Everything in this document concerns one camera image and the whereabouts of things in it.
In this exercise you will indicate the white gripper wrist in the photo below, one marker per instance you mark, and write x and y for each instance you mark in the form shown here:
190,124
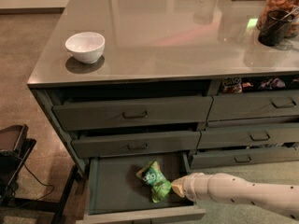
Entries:
189,187

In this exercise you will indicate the green rice chip bag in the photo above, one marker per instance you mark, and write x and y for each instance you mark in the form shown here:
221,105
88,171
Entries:
152,176

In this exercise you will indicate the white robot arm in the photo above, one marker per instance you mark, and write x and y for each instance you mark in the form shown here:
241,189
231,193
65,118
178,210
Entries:
224,188

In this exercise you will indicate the bottom right drawer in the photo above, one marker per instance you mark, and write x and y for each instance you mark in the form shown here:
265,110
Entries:
212,159

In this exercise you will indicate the middle left drawer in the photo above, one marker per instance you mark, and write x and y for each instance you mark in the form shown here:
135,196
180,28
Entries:
137,143

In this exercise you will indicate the open bottom left drawer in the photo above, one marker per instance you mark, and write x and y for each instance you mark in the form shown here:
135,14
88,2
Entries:
117,196

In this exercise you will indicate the middle right drawer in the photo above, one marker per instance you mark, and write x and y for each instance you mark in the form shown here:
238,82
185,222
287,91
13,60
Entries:
249,135

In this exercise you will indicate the top left drawer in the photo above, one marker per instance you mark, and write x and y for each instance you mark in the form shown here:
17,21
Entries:
132,112

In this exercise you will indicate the top right drawer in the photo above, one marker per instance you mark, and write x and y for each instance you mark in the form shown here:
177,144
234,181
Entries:
254,105

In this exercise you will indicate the orange snack bag in drawer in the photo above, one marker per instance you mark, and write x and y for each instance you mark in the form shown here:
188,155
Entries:
232,85

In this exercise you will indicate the grey kitchen island counter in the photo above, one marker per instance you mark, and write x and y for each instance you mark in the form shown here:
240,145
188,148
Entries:
159,49

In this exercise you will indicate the purple snack bag in drawer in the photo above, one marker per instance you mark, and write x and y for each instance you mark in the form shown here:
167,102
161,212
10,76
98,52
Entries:
272,84

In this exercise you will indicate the white ceramic bowl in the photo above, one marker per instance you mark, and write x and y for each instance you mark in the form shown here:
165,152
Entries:
86,47

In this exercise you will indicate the black mesh cup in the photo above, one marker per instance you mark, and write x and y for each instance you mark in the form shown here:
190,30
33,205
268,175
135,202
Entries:
276,25

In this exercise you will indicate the glass jar of snacks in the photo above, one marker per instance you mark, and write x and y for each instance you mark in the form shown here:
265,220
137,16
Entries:
286,5

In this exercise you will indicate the black stand with cable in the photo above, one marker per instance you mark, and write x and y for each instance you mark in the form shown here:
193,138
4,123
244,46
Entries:
15,148

